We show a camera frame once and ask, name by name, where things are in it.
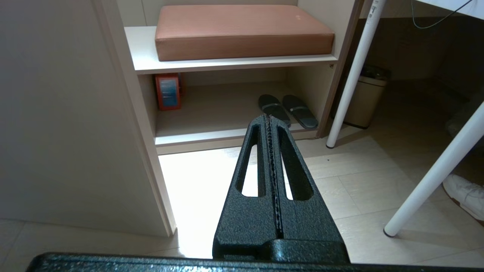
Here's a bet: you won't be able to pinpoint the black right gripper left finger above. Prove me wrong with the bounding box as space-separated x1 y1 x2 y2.
213 115 282 261

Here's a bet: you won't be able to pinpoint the white sneaker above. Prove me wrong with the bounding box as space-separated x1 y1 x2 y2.
442 174 484 223

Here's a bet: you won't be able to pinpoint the blue cable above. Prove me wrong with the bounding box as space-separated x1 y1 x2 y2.
411 0 475 30

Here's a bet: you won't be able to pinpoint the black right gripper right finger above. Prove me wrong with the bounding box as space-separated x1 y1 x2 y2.
265 116 350 263

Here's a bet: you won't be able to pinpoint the orange box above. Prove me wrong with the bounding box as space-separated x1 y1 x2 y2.
154 74 186 111

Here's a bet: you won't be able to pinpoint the beige door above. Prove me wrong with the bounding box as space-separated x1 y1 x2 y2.
0 0 177 238

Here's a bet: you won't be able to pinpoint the beige trash bin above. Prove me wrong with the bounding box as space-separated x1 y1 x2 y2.
333 65 391 130

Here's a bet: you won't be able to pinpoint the white round table leg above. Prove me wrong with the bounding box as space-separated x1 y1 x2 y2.
326 0 388 149
383 111 484 238

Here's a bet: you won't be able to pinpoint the terracotta seat cushion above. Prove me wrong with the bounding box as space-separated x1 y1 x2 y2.
155 5 335 62

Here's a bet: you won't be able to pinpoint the dark grey slipper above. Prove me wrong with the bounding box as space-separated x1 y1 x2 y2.
258 94 291 127
282 94 318 130

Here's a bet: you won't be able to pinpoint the cream shelf cabinet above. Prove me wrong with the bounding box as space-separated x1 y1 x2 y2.
124 0 367 155

